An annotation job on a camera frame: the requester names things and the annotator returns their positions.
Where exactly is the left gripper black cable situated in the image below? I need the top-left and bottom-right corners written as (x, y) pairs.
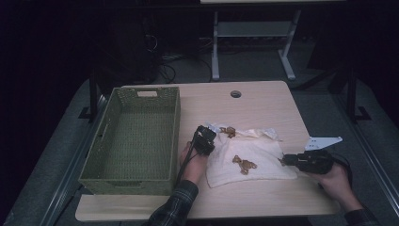
top-left (174, 137), bottom-right (201, 186)

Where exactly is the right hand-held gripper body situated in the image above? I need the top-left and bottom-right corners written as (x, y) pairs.
top-left (295, 136), bottom-right (343, 175)

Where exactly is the person's left hand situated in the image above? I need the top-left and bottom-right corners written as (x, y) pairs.
top-left (178, 141), bottom-right (209, 184)

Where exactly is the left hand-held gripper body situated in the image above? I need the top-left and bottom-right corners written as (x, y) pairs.
top-left (191, 124), bottom-right (218, 156)

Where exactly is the green woven basket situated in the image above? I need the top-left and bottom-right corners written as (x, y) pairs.
top-left (78, 86), bottom-right (182, 196)

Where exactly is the aluminium rail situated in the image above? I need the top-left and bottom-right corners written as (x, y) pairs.
top-left (332, 93), bottom-right (399, 218)
top-left (39, 93), bottom-right (109, 226)

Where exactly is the black metal stand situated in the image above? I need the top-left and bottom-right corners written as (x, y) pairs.
top-left (345, 67), bottom-right (373, 124)
top-left (78, 69), bottom-right (102, 122)

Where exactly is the white metal table frame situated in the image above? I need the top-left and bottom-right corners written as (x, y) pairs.
top-left (200, 0), bottom-right (346, 82)

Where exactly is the bundle of floor cables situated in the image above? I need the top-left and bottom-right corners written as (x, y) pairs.
top-left (158, 53), bottom-right (215, 84)

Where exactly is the person's right hand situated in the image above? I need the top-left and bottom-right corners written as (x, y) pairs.
top-left (309, 163), bottom-right (361, 212)

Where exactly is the white cloth with brown print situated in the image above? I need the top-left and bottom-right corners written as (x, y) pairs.
top-left (205, 121), bottom-right (298, 189)

